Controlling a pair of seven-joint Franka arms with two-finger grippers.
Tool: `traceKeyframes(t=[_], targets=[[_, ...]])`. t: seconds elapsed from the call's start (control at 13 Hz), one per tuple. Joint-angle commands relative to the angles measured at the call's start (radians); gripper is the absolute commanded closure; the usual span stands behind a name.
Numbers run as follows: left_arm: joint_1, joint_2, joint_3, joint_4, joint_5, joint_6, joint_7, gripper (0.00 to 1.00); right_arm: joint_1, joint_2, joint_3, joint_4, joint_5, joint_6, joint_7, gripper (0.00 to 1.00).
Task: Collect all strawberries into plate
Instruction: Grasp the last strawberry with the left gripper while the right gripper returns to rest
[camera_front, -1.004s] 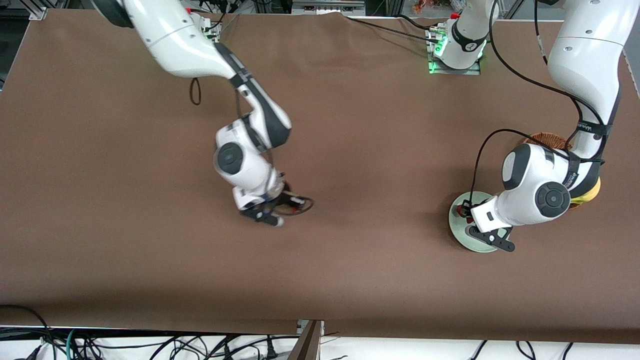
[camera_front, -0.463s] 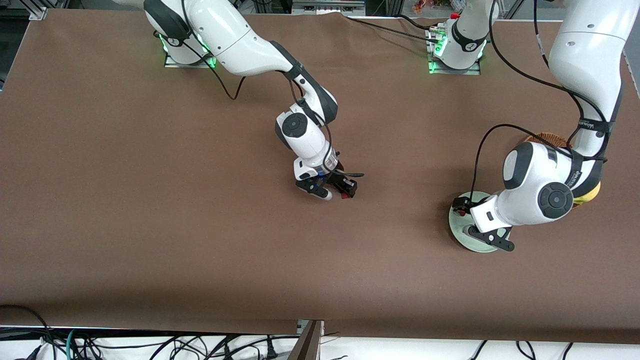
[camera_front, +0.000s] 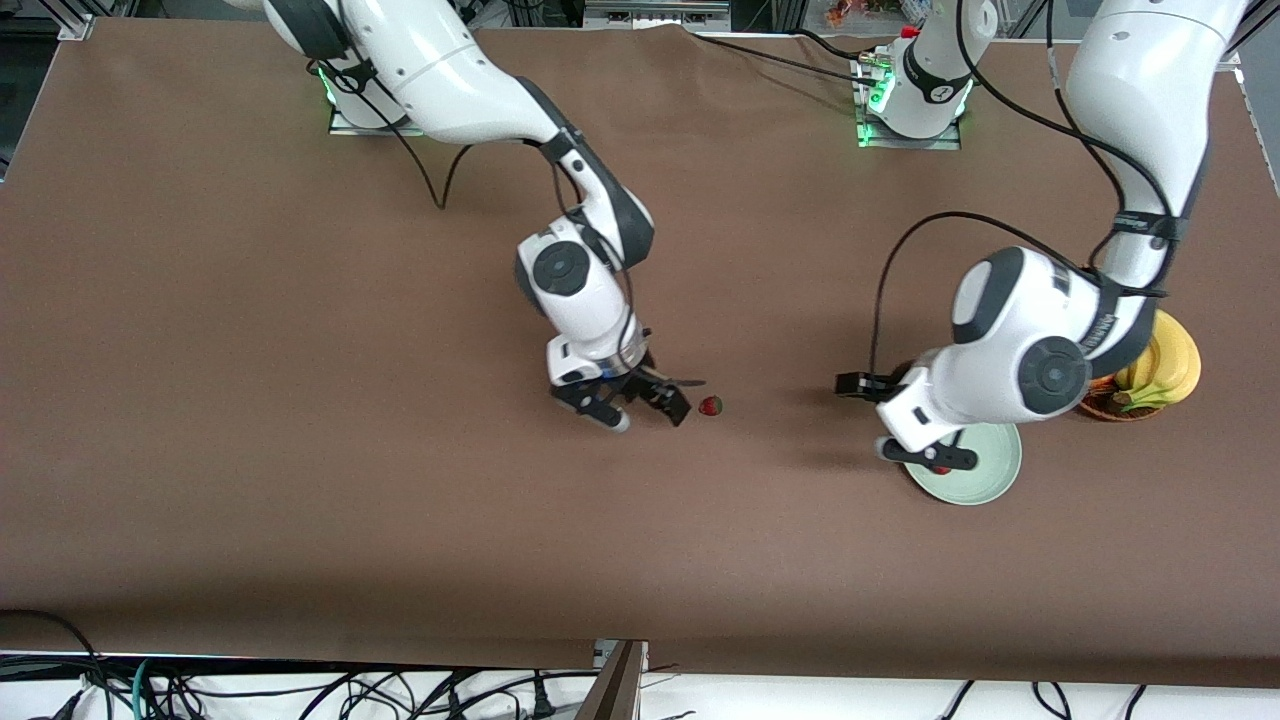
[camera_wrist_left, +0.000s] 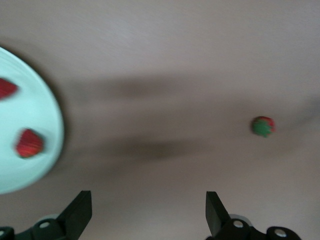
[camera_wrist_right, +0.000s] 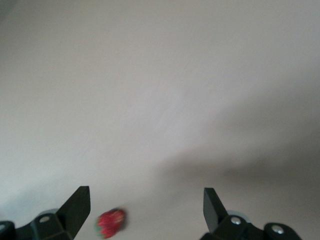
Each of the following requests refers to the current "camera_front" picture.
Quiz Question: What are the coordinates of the pale green round plate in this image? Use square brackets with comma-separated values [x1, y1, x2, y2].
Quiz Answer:
[903, 420, 1024, 507]

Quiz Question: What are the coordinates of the brown wicker basket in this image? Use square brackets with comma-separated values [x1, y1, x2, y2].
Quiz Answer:
[1076, 375, 1167, 424]

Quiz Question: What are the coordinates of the yellow banana bunch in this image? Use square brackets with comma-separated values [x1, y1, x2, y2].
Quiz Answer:
[1118, 308, 1202, 413]

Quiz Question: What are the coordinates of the brown table cover sheet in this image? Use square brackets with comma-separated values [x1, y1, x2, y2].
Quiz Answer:
[0, 18, 1280, 689]

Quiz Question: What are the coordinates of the grey background device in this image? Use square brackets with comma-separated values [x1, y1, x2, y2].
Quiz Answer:
[583, 0, 733, 31]

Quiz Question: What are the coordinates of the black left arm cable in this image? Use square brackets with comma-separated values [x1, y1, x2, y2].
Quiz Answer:
[868, 0, 1201, 373]

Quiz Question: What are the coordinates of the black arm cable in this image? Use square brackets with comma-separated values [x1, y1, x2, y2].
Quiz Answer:
[868, 0, 1201, 373]
[340, 55, 707, 391]

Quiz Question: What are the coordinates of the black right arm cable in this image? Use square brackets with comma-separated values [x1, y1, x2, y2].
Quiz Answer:
[340, 55, 707, 391]

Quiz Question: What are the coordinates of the brown wooden post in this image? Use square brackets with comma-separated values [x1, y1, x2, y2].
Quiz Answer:
[578, 640, 646, 720]

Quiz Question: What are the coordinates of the long black table cable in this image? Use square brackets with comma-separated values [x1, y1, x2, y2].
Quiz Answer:
[685, 30, 881, 86]

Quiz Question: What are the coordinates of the short black table cable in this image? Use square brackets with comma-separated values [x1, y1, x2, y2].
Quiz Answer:
[790, 28, 896, 61]

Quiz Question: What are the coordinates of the black looping floor cable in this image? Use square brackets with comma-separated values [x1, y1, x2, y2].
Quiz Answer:
[0, 608, 106, 720]

